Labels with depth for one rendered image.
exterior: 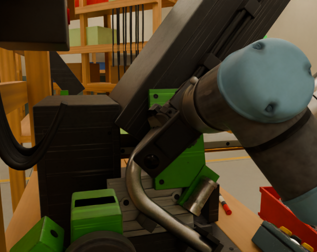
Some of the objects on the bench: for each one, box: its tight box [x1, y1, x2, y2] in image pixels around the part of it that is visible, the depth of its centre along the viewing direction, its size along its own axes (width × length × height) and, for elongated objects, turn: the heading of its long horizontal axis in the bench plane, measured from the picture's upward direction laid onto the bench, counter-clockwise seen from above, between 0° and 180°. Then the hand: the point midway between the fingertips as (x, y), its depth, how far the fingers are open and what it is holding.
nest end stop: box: [197, 238, 224, 252], centre depth 59 cm, size 4×7×6 cm, turn 15°
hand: (158, 131), depth 58 cm, fingers closed on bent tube, 3 cm apart
